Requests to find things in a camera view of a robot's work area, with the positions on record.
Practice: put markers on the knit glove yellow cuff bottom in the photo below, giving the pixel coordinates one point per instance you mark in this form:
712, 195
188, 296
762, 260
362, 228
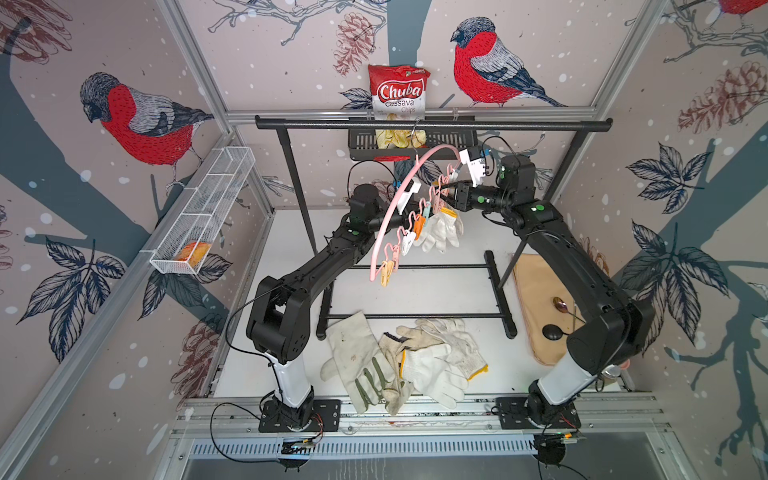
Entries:
428, 332

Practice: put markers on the black garment rack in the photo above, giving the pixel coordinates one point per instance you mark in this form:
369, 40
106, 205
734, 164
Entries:
583, 129

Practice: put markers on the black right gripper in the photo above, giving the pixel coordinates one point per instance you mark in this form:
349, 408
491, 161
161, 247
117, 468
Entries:
461, 198

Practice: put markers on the orange snack packet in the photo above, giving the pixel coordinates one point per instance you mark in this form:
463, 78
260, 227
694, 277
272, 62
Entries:
193, 253

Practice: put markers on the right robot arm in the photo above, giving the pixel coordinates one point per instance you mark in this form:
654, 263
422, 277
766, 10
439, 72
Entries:
616, 326

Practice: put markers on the beige glove middle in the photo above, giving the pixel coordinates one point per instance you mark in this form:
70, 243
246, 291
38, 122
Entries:
397, 391

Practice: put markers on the dark metal spoon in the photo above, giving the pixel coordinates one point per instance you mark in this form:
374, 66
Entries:
553, 332

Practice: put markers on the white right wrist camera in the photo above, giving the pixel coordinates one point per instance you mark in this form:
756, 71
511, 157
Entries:
473, 160

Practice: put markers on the white clothespin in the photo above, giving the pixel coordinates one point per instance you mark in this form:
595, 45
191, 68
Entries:
407, 242

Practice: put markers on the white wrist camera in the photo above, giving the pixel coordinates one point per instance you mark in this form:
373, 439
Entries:
403, 199
473, 160

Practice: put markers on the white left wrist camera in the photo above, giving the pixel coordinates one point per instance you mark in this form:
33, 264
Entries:
403, 199

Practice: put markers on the copper spoon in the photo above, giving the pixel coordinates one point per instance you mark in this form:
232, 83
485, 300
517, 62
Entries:
561, 306

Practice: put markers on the red cassava chips bag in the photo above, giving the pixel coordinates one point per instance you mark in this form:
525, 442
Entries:
398, 93

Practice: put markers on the beige cloth mat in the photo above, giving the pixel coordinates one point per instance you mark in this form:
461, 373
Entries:
537, 285

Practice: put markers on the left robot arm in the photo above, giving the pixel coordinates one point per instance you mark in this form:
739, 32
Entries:
279, 322

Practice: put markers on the yellow clothespin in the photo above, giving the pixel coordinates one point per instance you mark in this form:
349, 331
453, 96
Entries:
387, 269

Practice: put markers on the white glove yellow cuff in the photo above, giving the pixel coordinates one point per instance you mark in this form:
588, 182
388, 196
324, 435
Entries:
432, 375

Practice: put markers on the orange clothespin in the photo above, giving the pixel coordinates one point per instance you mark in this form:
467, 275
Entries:
418, 226

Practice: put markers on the pink clip hanger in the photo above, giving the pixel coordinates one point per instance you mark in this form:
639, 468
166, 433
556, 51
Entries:
380, 253

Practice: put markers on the black wall basket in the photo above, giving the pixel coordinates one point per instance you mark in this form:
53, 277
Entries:
396, 145

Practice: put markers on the white wire mesh shelf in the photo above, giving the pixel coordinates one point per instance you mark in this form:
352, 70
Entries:
203, 215

